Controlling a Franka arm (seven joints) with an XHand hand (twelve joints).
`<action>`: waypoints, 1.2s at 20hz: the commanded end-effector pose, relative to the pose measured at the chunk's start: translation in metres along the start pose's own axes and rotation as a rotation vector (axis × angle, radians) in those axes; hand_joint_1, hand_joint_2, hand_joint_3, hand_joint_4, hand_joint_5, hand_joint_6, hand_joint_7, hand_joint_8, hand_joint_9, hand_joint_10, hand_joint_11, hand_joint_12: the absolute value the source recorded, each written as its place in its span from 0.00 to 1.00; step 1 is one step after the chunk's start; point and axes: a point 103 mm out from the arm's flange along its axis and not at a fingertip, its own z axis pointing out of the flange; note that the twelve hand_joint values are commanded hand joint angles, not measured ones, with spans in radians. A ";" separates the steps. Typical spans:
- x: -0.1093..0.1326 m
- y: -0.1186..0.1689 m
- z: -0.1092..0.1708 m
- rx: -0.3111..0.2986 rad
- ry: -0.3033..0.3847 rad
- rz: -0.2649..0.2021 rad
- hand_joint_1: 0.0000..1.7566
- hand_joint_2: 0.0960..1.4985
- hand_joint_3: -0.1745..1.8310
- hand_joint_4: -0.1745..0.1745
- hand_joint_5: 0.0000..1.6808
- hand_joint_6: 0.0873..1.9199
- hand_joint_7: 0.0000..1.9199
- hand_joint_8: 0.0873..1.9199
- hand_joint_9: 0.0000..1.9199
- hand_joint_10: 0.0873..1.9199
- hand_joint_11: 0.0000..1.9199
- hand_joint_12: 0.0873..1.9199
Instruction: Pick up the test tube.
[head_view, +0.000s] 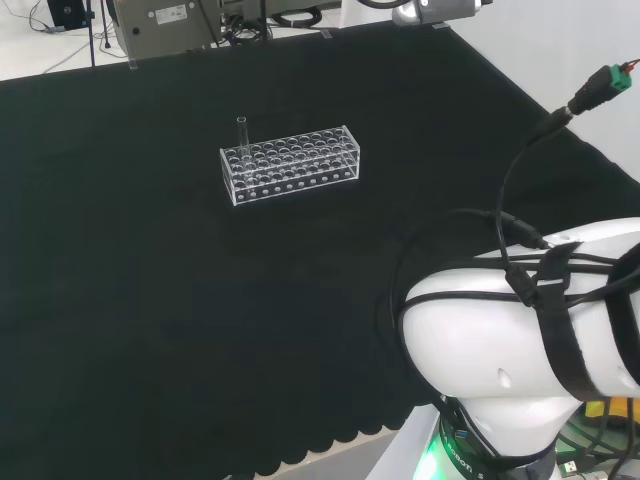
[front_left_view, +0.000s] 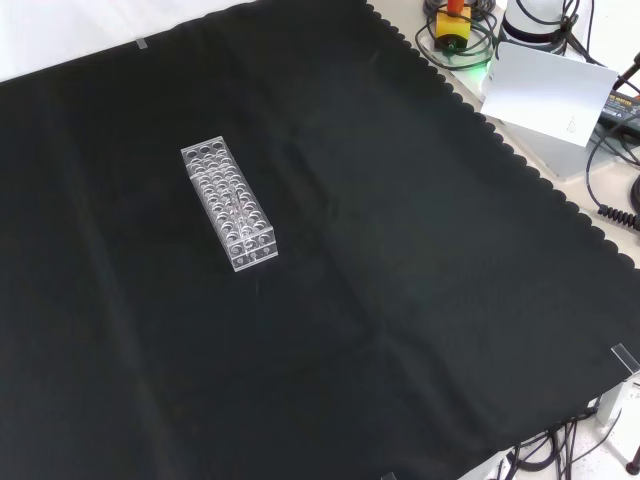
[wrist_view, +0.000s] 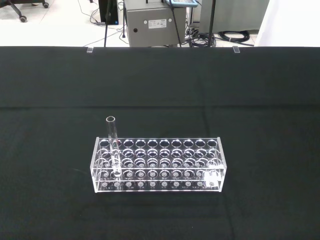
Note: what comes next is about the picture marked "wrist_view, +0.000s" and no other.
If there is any clear plastic test tube rack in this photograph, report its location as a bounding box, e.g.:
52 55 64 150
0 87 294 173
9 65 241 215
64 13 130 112
89 136 228 194

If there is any grey metal cabinet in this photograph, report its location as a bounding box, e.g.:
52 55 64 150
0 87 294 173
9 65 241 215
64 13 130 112
124 0 187 48

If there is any black tripod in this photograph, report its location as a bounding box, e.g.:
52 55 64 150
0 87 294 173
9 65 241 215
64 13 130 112
103 0 127 48

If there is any black stand pole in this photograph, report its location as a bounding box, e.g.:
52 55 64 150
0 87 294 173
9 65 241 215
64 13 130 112
208 0 216 48

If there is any black cloth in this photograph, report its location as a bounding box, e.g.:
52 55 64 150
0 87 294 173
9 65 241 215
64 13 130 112
0 46 320 240

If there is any blue tray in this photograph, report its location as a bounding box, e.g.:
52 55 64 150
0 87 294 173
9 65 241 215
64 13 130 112
166 0 201 8

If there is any black computer tower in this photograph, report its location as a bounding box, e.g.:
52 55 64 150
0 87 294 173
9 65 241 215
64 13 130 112
98 0 119 26

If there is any white panel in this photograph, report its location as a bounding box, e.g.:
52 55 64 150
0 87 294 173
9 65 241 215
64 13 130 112
254 0 320 48

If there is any black office chair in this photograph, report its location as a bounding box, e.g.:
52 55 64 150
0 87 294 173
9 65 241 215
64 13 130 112
0 0 50 23

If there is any black cable bundle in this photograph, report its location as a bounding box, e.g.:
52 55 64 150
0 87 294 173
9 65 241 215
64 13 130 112
186 24 216 48

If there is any coiled black cable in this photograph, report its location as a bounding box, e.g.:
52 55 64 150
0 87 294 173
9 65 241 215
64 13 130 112
216 29 251 43

